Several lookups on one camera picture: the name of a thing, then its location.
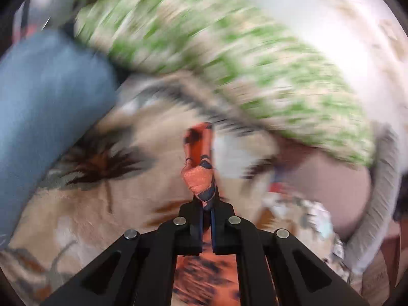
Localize blue pillow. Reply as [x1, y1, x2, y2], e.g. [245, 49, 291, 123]
[0, 30, 122, 241]

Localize orange floral garment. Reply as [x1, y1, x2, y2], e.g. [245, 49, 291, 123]
[172, 122, 240, 306]

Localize striped bedsheet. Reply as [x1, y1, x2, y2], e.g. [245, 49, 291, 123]
[361, 255, 396, 305]

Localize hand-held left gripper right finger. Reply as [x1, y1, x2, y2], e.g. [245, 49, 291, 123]
[211, 199, 368, 306]

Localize beige leaf print blanket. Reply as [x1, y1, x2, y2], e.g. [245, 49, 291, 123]
[0, 73, 351, 306]

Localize pink pillow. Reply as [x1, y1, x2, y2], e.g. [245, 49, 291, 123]
[277, 140, 374, 240]

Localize green patterned cloth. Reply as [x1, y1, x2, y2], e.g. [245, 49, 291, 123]
[74, 0, 377, 169]

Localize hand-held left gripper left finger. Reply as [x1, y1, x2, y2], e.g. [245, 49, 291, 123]
[41, 200, 203, 306]

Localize grey frilled pillow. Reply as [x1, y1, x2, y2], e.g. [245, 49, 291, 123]
[343, 124, 403, 275]

